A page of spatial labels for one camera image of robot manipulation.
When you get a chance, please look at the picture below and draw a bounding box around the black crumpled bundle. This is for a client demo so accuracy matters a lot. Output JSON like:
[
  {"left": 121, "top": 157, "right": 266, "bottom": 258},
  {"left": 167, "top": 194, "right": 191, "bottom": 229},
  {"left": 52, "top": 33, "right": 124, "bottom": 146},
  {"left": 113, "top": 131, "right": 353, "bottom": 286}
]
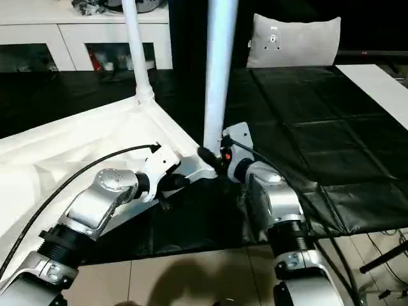
[{"left": 71, "top": 0, "right": 106, "bottom": 16}]

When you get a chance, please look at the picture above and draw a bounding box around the white plastic table top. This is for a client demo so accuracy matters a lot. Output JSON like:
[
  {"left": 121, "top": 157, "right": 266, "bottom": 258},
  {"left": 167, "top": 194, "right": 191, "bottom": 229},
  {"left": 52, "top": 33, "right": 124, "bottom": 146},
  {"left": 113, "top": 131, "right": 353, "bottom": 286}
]
[{"left": 0, "top": 91, "right": 221, "bottom": 282}]

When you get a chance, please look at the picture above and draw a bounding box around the silver chair frame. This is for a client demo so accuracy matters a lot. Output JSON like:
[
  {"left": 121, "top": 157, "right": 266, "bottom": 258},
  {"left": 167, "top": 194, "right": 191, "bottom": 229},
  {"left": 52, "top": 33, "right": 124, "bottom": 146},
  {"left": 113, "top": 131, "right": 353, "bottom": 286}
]
[{"left": 356, "top": 284, "right": 408, "bottom": 306}]

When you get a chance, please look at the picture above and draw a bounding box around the black work mat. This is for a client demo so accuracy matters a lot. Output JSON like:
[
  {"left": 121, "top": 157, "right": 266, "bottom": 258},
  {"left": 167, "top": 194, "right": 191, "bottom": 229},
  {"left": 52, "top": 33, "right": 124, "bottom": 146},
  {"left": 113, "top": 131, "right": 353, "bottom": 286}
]
[{"left": 0, "top": 64, "right": 408, "bottom": 266}]

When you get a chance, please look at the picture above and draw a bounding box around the black round helmet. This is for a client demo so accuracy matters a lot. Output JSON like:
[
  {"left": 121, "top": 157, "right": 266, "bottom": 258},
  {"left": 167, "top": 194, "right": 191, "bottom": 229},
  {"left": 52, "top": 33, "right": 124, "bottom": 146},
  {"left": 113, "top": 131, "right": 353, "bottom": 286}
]
[{"left": 105, "top": 0, "right": 170, "bottom": 14}]

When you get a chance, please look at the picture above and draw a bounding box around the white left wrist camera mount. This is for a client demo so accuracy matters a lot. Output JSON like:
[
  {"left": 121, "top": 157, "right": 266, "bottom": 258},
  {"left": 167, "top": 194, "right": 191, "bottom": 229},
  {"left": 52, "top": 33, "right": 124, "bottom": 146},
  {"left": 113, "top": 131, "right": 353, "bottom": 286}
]
[{"left": 141, "top": 144, "right": 183, "bottom": 204}]

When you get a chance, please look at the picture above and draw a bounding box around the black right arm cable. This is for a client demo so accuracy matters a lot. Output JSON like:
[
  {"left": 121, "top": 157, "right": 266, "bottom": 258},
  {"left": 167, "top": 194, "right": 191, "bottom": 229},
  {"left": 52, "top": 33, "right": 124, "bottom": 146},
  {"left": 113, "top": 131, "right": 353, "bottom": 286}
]
[{"left": 228, "top": 136, "right": 361, "bottom": 306}]

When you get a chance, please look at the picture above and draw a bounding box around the black floor stand bar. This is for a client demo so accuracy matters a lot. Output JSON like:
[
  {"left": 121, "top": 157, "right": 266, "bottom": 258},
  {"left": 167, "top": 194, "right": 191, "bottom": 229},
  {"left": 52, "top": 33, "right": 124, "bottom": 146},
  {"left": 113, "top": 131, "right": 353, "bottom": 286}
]
[{"left": 359, "top": 244, "right": 408, "bottom": 274}]

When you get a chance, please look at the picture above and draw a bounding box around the white plastic table leg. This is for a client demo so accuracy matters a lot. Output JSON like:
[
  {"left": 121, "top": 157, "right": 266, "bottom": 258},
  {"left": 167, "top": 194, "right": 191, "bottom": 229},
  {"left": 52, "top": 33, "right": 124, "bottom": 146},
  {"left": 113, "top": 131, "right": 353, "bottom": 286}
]
[
  {"left": 202, "top": 0, "right": 239, "bottom": 157},
  {"left": 122, "top": 0, "right": 157, "bottom": 108}
]

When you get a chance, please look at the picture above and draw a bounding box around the red packet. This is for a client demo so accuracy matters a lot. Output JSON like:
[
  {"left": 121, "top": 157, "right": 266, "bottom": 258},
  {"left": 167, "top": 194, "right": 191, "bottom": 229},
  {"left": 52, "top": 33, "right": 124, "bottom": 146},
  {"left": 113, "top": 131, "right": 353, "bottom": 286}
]
[{"left": 89, "top": 50, "right": 101, "bottom": 71}]

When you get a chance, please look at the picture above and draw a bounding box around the white sideboard cabinet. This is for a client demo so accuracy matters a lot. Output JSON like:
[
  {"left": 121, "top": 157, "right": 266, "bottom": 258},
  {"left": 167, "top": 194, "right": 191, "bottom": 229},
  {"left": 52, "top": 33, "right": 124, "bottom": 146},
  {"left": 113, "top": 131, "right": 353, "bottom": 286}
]
[{"left": 0, "top": 0, "right": 175, "bottom": 73}]

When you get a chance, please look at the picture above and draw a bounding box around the white flat board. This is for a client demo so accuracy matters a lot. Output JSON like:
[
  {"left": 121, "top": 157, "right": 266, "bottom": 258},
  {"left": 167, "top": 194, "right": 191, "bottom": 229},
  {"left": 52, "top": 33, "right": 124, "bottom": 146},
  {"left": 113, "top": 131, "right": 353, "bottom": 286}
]
[{"left": 335, "top": 62, "right": 408, "bottom": 128}]

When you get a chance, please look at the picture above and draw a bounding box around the grey cushion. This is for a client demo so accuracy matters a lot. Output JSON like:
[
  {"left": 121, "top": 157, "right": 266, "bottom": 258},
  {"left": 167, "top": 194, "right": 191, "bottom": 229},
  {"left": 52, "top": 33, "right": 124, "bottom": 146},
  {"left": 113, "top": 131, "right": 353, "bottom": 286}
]
[{"left": 245, "top": 12, "right": 342, "bottom": 69}]

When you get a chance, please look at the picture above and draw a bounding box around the black cabinet with gold label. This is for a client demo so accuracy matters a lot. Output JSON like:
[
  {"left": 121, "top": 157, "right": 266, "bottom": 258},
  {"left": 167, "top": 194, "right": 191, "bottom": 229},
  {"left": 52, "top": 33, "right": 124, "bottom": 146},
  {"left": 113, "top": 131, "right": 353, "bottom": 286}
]
[{"left": 168, "top": 0, "right": 256, "bottom": 71}]

